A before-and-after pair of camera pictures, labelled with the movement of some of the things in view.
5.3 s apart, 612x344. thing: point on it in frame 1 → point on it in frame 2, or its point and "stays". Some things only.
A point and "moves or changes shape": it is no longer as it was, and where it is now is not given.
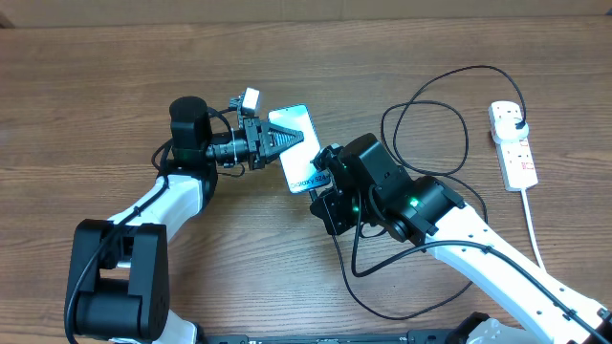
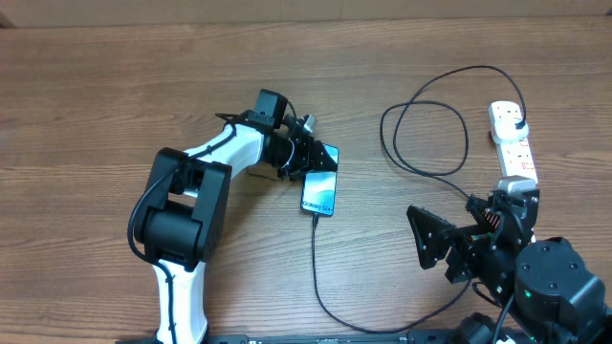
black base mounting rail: (331, 338) stays
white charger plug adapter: (506, 129) stays
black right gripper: (332, 206) → (434, 247)
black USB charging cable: (432, 175) moves or changes shape
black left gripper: (258, 136) → (307, 160)
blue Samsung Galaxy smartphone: (301, 175) moves or changes shape
